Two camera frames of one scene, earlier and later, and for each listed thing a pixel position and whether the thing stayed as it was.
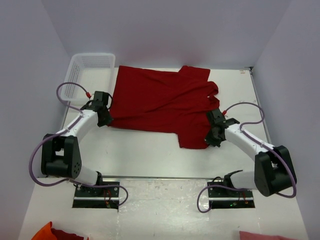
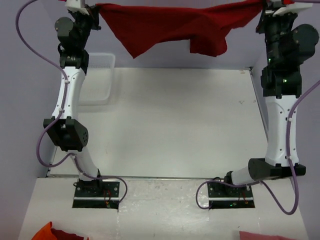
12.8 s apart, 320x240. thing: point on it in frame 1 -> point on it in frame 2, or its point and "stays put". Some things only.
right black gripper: (211, 142) -> (267, 17)
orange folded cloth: (45, 233) stays put
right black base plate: (223, 197) stays put
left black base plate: (97, 198) stays put
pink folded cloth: (244, 235) stays put
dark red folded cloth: (62, 235) stays put
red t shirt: (150, 100) -> (208, 27)
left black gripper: (107, 120) -> (93, 17)
